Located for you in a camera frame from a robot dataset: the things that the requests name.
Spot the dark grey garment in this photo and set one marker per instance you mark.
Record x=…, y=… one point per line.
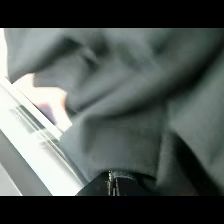
x=133, y=100

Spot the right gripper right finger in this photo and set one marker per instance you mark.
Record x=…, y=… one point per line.
x=131, y=187

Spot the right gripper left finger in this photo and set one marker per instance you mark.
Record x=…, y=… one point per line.
x=98, y=186

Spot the silver frame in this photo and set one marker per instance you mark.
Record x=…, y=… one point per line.
x=40, y=150

